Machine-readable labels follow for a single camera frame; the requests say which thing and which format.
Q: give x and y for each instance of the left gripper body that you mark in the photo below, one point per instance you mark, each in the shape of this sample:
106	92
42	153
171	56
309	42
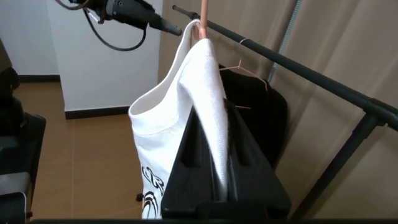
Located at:
127	11

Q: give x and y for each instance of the black shorts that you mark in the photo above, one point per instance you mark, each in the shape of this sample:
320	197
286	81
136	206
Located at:
264	124

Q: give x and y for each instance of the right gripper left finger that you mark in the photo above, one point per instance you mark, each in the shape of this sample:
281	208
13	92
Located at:
186	186

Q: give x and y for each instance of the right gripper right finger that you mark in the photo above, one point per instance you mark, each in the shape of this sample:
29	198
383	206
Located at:
261	186

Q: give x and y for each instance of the white printed T-shirt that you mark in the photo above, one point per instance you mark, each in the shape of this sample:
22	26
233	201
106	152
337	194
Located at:
186	93

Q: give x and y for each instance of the black clothes rack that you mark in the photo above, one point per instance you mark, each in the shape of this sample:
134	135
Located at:
311	76

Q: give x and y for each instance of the pink clothes hanger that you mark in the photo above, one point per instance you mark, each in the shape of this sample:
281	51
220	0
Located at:
204	18
248	72

